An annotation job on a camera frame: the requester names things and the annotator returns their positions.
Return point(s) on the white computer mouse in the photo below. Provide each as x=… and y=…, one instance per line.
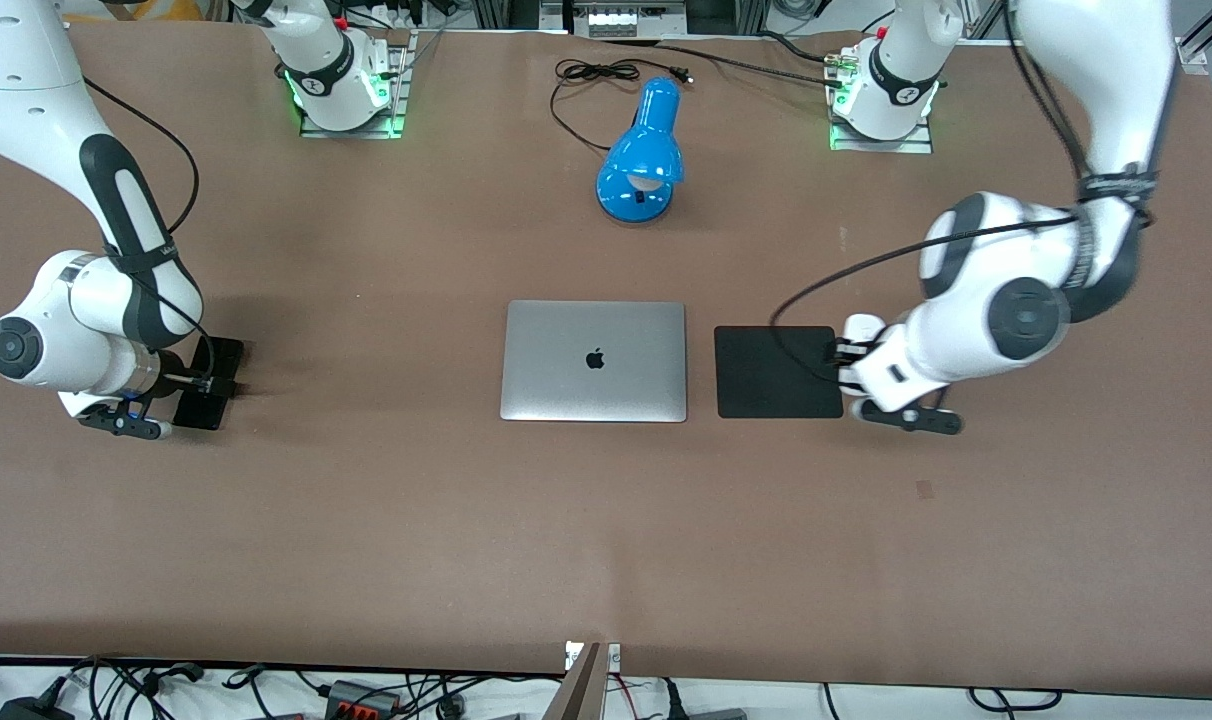
x=864, y=328

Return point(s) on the black smartphone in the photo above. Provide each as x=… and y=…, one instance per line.
x=224, y=355

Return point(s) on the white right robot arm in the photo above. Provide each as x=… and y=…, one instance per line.
x=36, y=100

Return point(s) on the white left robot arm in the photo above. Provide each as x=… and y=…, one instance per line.
x=1096, y=60

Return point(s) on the black mouse pad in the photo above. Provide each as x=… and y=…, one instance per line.
x=766, y=385

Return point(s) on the silver closed laptop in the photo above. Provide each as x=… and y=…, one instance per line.
x=566, y=380

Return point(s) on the blue desk lamp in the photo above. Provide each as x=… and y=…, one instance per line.
x=646, y=150

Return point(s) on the black power adapter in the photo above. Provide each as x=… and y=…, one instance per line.
x=36, y=708

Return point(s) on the black box with orange connectors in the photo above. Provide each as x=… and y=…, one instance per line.
x=361, y=700

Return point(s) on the yellow object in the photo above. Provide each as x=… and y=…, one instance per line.
x=181, y=8

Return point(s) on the white power strip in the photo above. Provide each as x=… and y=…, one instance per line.
x=634, y=18

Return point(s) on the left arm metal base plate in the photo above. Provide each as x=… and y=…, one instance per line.
x=866, y=143

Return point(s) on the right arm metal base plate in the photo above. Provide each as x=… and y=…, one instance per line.
x=398, y=100

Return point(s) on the white stand bracket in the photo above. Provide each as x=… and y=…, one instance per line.
x=614, y=656

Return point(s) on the grey camera stand post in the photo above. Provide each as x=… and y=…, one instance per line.
x=584, y=690

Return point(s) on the aluminium frame strut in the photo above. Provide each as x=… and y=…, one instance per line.
x=1206, y=35

